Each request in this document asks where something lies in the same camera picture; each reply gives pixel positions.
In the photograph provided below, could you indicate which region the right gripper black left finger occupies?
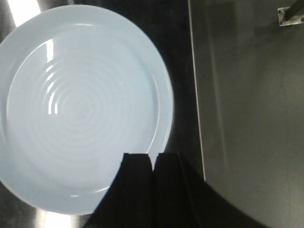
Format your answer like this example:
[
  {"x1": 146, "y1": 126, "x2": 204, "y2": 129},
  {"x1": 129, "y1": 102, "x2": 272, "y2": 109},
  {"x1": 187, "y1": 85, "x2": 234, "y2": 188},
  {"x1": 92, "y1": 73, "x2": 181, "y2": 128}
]
[{"x1": 87, "y1": 153, "x2": 153, "y2": 228}]

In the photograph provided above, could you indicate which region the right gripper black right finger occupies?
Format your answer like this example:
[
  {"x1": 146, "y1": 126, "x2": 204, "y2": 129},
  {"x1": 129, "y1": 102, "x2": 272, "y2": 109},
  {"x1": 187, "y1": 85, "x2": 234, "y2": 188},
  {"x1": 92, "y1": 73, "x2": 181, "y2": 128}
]
[{"x1": 154, "y1": 152, "x2": 264, "y2": 228}]

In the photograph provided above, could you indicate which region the light blue plate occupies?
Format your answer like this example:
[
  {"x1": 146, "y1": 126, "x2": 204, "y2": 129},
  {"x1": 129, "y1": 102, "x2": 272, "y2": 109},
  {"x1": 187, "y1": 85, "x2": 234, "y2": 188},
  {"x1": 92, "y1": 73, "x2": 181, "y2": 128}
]
[{"x1": 0, "y1": 5, "x2": 174, "y2": 215}]

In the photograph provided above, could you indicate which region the metal table leg bracket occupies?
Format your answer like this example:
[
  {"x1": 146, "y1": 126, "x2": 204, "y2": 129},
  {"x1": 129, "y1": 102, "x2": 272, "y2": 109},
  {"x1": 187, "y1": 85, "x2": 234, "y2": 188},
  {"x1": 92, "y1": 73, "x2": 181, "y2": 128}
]
[{"x1": 277, "y1": 0, "x2": 304, "y2": 27}]

